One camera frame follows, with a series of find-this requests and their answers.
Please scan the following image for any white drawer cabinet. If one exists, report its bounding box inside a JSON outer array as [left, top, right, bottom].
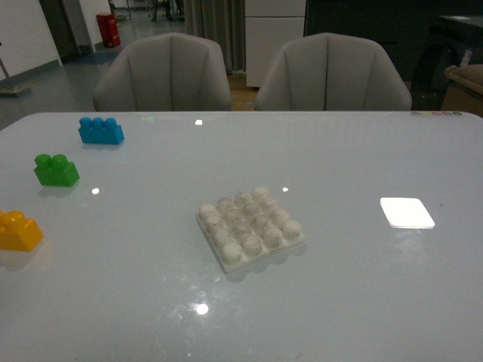
[[245, 0, 306, 87]]

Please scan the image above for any right grey armchair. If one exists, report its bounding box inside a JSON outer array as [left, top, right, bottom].
[[255, 32, 412, 112]]

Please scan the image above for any white studded base plate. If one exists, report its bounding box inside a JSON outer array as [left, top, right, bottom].
[[196, 186, 306, 273]]

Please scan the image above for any green two-stud toy block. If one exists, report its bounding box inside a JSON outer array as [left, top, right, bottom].
[[34, 154, 79, 187]]

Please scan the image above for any left grey armchair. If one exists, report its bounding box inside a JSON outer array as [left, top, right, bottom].
[[93, 32, 232, 112]]

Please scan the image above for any yellow two-stud toy block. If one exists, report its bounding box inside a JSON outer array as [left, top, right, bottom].
[[1, 210, 44, 251]]

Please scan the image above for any grey curtain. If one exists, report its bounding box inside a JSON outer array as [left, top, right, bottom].
[[184, 0, 246, 72]]

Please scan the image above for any grey armchair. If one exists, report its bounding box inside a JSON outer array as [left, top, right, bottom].
[[93, 32, 232, 112], [255, 32, 412, 112]]

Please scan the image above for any black furniture at right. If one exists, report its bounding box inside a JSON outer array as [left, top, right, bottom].
[[411, 15, 482, 110]]

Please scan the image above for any red cabinet box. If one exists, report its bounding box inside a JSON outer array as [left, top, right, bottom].
[[96, 13, 121, 48]]

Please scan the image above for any blue three-stud toy block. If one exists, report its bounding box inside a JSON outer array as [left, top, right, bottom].
[[78, 117, 125, 145]]

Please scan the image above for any dark counter with worktop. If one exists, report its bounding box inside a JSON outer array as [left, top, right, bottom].
[[304, 0, 482, 81]]

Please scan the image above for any beige cushion at right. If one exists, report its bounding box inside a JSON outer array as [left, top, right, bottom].
[[441, 64, 483, 117]]

